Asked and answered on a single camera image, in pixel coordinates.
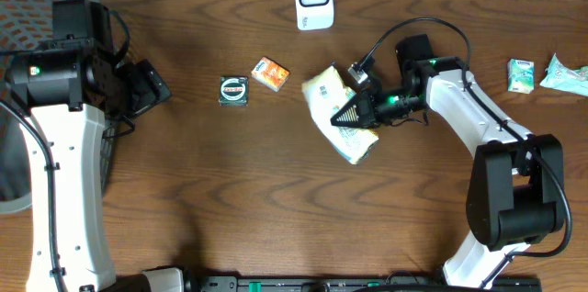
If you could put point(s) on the large wet wipes pack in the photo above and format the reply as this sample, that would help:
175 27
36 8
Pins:
559 77

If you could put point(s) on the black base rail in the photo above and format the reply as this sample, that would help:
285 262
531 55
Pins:
236 284

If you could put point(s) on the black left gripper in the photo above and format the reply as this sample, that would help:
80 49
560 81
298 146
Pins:
150 83

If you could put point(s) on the orange Kleenex tissue pack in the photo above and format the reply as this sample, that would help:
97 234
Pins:
270 74

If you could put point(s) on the green Kleenex tissue pack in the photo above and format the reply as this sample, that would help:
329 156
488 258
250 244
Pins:
520 76

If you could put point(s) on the green Zam-Buk ointment box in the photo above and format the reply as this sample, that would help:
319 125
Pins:
234 91

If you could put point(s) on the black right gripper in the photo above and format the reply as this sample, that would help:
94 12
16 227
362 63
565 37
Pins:
365 113

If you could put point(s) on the yellow snack chip bag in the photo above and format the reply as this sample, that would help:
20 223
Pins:
325 94

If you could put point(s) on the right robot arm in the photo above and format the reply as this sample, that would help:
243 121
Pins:
516 194

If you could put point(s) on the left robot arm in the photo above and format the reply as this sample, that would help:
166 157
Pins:
68 95

